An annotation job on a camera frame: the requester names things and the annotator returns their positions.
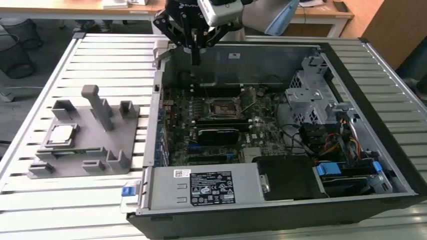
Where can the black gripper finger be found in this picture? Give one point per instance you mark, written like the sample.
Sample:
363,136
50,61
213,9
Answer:
165,23
221,32

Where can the black graphics card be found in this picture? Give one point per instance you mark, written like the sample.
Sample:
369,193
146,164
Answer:
218,137

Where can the green motherboard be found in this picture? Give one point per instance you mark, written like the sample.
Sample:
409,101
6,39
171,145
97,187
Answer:
269,125

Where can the blue case latch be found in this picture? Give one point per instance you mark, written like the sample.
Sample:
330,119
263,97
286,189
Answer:
129,191

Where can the black plastic cover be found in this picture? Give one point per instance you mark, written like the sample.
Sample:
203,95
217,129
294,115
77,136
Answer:
287,177

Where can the blue plastic tab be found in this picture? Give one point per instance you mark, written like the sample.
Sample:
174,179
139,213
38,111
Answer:
377,167

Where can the blue disk carrier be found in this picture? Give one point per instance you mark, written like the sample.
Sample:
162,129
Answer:
329,171

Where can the thin metal locking lever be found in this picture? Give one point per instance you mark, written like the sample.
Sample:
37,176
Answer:
250,106
206,91

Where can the silver chipset heatsink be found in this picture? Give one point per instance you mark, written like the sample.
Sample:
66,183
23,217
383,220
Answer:
253,153

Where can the grey parts rack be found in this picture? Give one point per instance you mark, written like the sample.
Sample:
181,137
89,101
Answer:
94,152

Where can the black RAM slot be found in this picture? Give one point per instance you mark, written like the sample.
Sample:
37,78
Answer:
221,120
223,86
223,95
223,92
201,128
221,126
221,123
223,89

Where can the black phone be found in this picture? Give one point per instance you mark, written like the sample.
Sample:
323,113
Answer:
341,7

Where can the black expansion slot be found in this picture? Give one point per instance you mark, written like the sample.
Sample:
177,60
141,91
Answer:
214,159

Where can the grey power supply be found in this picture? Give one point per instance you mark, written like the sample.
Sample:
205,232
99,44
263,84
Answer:
167,190

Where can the silver CPU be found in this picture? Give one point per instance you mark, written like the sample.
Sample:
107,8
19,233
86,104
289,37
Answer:
62,133

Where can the white stand foot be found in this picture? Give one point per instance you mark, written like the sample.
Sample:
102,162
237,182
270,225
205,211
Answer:
7,96

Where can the wooden desk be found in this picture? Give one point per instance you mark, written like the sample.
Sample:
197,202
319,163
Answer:
317,15
67,10

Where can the white labelled box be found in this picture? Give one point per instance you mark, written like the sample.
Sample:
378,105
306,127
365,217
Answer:
138,2

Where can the black PC case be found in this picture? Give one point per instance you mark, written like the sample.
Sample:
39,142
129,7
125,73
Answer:
234,225

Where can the CPU socket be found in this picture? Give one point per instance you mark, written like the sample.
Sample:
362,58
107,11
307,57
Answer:
223,108

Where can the wooden cabinet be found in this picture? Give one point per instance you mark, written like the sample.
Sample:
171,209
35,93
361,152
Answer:
394,30

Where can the silver drive cage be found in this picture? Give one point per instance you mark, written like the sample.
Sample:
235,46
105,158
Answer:
307,100

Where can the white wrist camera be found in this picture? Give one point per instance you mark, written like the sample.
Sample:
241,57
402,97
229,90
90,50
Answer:
221,12

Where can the silver coin battery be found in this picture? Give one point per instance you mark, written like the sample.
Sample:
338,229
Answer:
261,93

